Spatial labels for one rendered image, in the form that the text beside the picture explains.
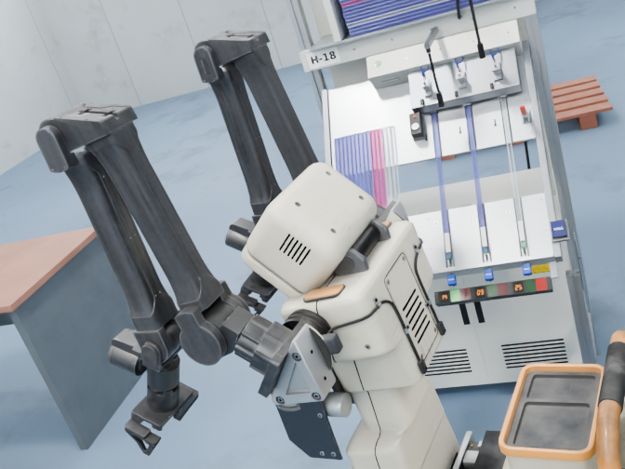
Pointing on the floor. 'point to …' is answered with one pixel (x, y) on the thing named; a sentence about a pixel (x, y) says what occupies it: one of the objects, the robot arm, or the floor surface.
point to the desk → (69, 323)
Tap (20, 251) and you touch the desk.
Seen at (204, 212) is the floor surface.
